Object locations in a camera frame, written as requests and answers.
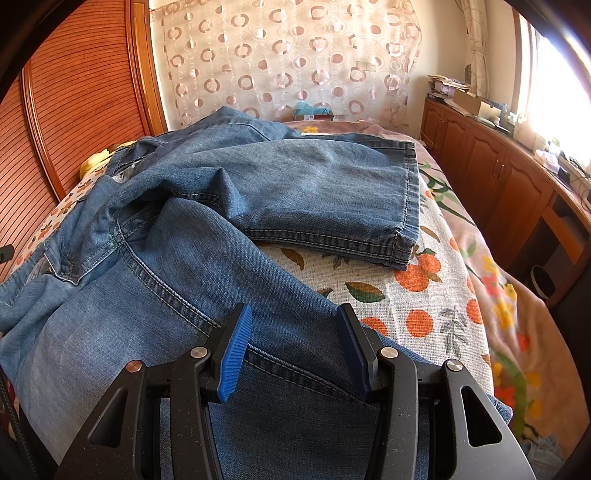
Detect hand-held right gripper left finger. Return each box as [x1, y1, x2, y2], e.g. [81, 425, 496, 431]
[54, 302, 254, 480]

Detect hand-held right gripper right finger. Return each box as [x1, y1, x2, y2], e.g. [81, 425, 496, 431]
[336, 302, 536, 480]

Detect blue denim pants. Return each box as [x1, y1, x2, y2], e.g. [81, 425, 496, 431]
[0, 106, 515, 480]

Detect orange fruit print bed sheet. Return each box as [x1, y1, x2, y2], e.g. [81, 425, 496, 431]
[14, 159, 499, 393]

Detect yellow plush toy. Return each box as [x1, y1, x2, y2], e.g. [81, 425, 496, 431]
[79, 143, 121, 178]

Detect floral pink blanket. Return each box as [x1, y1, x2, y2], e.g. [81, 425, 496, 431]
[281, 119, 578, 462]

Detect wooden slatted wardrobe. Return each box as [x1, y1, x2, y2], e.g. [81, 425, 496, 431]
[0, 0, 168, 282]

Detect white cylindrical bin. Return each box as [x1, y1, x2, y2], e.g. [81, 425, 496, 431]
[530, 264, 558, 302]

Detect person's denim clad leg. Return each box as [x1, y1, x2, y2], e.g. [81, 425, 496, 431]
[522, 436, 564, 480]

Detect long wooden low cabinet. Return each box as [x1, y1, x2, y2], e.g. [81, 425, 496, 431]
[420, 97, 591, 319]

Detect blue plastic bag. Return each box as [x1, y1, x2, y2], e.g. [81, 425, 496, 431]
[294, 102, 333, 117]

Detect open cardboard box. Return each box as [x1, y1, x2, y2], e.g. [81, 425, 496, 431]
[455, 92, 502, 121]

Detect stack of papers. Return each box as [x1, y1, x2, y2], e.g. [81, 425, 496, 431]
[427, 74, 469, 100]

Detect circle patterned sheer curtain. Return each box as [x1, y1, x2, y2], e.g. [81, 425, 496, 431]
[150, 0, 423, 130]

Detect wooden framed window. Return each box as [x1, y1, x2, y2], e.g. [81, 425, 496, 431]
[512, 9, 591, 158]

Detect beige window curtain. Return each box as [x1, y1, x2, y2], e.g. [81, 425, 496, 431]
[462, 0, 490, 100]

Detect black braided cable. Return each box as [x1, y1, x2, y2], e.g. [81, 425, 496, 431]
[0, 369, 38, 480]

